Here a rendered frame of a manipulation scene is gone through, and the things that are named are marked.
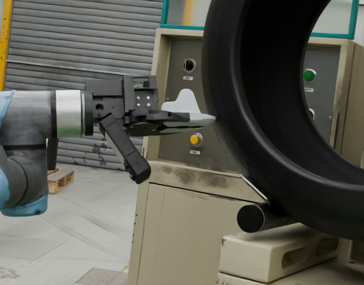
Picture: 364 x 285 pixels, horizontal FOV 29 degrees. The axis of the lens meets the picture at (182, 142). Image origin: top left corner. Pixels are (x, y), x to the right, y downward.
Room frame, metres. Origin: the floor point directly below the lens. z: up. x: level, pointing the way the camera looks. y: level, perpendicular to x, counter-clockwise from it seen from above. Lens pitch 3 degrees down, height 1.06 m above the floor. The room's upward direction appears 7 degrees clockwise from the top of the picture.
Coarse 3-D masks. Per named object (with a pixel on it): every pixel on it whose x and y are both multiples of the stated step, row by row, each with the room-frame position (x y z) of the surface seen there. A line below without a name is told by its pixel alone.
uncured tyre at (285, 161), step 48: (240, 0) 1.13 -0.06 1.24; (288, 0) 1.37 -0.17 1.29; (240, 48) 1.31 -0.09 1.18; (288, 48) 1.38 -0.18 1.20; (240, 96) 1.12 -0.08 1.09; (288, 96) 1.37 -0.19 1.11; (240, 144) 1.12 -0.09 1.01; (288, 144) 1.35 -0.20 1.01; (288, 192) 1.07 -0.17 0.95; (336, 192) 1.03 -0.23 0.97
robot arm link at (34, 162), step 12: (12, 156) 1.06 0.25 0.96; (24, 156) 1.07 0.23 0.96; (36, 156) 1.08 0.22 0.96; (24, 168) 1.03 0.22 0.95; (36, 168) 1.07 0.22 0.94; (36, 180) 1.06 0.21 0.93; (36, 192) 1.07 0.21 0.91; (48, 192) 1.10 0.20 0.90; (24, 204) 1.07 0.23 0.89; (36, 204) 1.08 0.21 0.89; (12, 216) 1.07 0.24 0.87; (24, 216) 1.07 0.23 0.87
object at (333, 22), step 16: (176, 0) 1.97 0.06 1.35; (192, 0) 1.95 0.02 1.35; (208, 0) 1.92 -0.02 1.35; (336, 0) 1.74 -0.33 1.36; (352, 0) 1.72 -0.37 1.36; (176, 16) 1.97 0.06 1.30; (192, 16) 1.95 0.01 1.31; (320, 16) 1.76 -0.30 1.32; (336, 16) 1.74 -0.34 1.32; (352, 16) 1.72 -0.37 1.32; (320, 32) 1.76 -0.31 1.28; (336, 32) 1.74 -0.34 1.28; (352, 32) 1.71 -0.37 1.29
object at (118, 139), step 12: (108, 120) 1.11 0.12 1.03; (108, 132) 1.10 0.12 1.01; (120, 132) 1.10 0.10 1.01; (120, 144) 1.10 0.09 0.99; (132, 144) 1.10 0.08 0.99; (120, 156) 1.11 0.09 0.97; (132, 156) 1.09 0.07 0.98; (132, 168) 1.09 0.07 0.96; (144, 168) 1.09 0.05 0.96; (144, 180) 1.12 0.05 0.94
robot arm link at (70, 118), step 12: (60, 96) 1.09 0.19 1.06; (72, 96) 1.10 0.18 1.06; (60, 108) 1.08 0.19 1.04; (72, 108) 1.09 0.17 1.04; (84, 108) 1.10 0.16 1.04; (60, 120) 1.08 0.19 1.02; (72, 120) 1.09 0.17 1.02; (84, 120) 1.10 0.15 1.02; (60, 132) 1.09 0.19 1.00; (72, 132) 1.10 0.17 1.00; (84, 132) 1.12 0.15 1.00
